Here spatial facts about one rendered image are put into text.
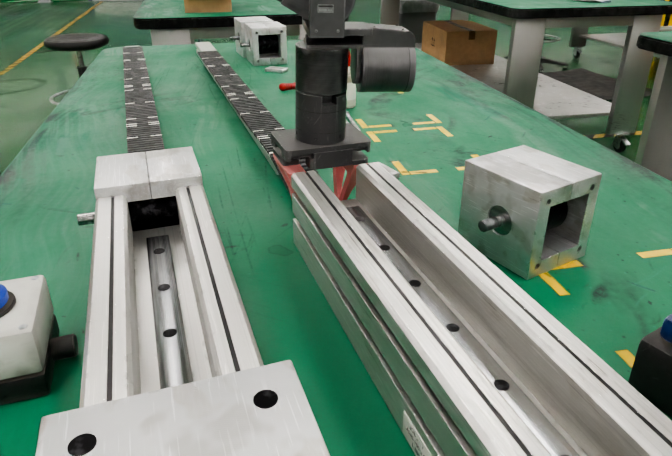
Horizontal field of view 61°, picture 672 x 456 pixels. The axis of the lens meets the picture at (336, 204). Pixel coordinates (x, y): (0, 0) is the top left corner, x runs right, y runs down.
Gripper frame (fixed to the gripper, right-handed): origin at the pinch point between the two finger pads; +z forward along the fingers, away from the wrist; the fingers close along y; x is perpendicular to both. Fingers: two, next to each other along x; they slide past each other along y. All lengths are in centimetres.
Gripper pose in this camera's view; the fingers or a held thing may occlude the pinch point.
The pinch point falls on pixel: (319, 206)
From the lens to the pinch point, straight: 69.3
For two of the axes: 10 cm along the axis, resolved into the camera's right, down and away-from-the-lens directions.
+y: 9.3, -1.5, 3.4
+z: -0.3, 8.8, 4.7
